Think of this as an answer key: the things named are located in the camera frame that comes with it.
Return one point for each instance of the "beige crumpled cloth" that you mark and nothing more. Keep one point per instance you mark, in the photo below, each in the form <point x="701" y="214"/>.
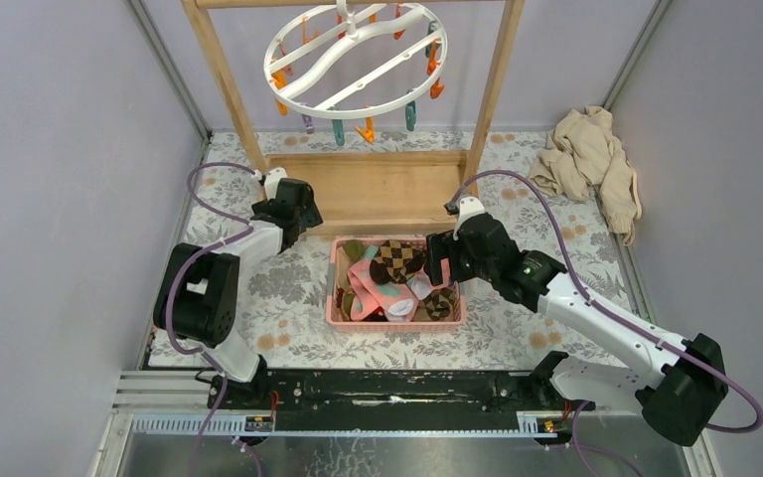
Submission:
<point x="582" y="156"/>

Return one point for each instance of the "white round clip hanger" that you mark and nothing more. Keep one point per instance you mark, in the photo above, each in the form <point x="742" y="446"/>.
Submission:
<point x="342" y="66"/>

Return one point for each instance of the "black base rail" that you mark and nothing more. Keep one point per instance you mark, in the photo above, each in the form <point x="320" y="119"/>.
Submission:
<point x="393" y="400"/>

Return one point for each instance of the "brown beige argyle sock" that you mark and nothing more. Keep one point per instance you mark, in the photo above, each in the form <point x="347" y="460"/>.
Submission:
<point x="396" y="262"/>

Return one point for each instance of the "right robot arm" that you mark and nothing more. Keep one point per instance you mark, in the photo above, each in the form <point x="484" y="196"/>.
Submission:
<point x="672" y="382"/>

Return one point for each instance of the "pink plastic basket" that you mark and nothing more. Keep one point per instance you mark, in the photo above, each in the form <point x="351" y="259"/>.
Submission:
<point x="377" y="323"/>

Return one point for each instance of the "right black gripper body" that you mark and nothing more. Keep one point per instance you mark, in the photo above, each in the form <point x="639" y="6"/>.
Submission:
<point x="465" y="264"/>

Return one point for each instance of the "floral table mat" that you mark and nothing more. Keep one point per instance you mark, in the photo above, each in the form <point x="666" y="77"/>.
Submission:
<point x="282" y="313"/>

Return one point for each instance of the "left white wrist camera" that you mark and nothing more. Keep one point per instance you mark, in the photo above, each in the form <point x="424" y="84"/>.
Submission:
<point x="270" y="181"/>

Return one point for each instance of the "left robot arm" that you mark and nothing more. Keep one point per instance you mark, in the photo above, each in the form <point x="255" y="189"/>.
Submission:
<point x="196" y="303"/>

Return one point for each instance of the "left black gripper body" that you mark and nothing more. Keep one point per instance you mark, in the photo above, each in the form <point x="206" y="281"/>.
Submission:
<point x="308" y="217"/>

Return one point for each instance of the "wooden hanger rack frame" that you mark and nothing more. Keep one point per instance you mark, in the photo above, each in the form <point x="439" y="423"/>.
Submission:
<point x="358" y="192"/>

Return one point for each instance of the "pink sock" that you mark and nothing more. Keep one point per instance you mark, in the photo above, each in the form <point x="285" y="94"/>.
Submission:
<point x="420" y="285"/>
<point x="395" y="302"/>

